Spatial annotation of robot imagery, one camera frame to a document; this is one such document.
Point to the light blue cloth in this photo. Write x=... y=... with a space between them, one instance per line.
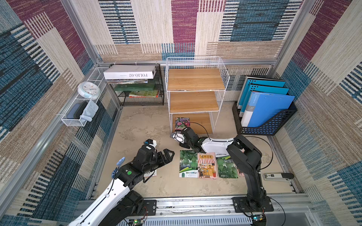
x=89 y=112

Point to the teal folder back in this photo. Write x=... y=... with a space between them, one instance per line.
x=259 y=81

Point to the purple flower seed packet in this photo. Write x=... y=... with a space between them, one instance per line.
x=181 y=123

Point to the dark blue case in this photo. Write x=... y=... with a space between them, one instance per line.
x=77 y=110

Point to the teal folder middle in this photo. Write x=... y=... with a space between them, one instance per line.
x=259 y=88

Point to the white folio box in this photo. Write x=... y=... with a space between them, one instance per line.
x=129 y=72

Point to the white wire wall basket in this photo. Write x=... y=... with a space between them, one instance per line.
x=97 y=77

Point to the red green book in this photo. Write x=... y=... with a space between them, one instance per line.
x=144 y=94

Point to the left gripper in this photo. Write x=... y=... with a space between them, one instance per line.
x=162 y=161

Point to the green book in tray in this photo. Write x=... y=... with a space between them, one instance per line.
x=134 y=87

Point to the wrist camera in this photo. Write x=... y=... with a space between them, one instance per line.
x=177 y=136
x=151 y=142

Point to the white wire shelf rack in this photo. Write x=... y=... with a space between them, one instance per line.
x=196 y=88

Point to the black file holder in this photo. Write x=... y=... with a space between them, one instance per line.
x=270 y=127

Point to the green seed bag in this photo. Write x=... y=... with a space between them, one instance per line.
x=226 y=168
x=188 y=167

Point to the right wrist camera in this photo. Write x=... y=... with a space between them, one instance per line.
x=177 y=136

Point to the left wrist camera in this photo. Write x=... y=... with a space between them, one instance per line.
x=151 y=142

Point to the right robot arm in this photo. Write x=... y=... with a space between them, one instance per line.
x=247 y=158

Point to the orange flower seed packet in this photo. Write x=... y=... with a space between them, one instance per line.
x=149 y=174

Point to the teal folder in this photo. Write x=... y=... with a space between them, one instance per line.
x=259 y=81
x=259 y=88

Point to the white round clock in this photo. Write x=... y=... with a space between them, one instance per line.
x=88 y=90

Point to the blue folder front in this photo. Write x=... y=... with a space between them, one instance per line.
x=263 y=106

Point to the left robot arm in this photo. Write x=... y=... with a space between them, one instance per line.
x=119 y=200

